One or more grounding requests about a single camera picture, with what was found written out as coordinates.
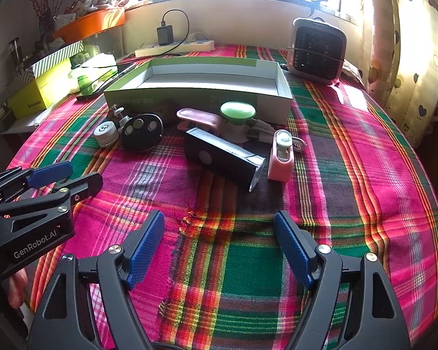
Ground glass jar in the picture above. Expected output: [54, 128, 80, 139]
[8, 37, 22, 66]

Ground white cable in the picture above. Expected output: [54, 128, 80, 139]
[246, 118, 307, 152]

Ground white power strip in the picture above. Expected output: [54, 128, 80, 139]
[134, 39, 216, 58]

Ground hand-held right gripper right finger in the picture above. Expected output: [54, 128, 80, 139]
[274, 210, 411, 350]

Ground black charger cable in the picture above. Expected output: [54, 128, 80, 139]
[122, 9, 190, 59]

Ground yellow-green box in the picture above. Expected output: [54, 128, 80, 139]
[7, 60, 74, 119]

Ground pink clip light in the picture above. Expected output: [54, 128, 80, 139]
[267, 129, 296, 183]

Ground person's left hand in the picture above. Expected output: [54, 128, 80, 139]
[8, 268, 32, 309]

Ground black oval three-button disc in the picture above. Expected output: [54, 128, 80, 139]
[121, 113, 165, 153]

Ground green and white cardboard box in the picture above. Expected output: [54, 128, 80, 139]
[103, 57, 293, 125]

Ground small white knob stand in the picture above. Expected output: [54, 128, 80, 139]
[109, 105, 132, 126]

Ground plaid blanket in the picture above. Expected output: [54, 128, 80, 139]
[7, 42, 438, 350]

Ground black charger adapter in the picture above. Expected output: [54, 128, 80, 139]
[157, 25, 174, 46]

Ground red berry branches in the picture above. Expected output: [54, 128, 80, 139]
[24, 0, 59, 30]

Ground glass tank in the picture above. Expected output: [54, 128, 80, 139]
[73, 31, 125, 59]

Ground heart-print curtain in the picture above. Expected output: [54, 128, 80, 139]
[365, 0, 438, 146]

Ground dark green box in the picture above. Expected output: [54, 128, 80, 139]
[0, 97, 17, 134]

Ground grey desktop heater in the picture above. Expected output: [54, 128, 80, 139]
[286, 17, 347, 85]

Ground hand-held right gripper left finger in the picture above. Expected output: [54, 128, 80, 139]
[27, 209, 166, 350]

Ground white round cap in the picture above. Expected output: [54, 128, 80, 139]
[94, 120, 119, 148]

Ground black bike light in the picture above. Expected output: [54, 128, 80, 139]
[183, 127, 266, 192]

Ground black phone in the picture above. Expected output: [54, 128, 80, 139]
[76, 62, 137, 102]

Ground pink plastic holder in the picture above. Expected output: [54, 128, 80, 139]
[176, 108, 223, 135]

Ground orange tray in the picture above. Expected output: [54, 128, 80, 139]
[52, 9, 126, 44]

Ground green striped box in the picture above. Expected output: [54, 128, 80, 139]
[31, 40, 85, 75]

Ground green and white tissue pack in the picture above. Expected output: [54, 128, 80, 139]
[69, 53, 118, 93]

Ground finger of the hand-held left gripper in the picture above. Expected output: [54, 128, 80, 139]
[0, 172, 103, 239]
[0, 161, 74, 208]

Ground green-topped white knob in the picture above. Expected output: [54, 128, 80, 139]
[219, 101, 257, 143]

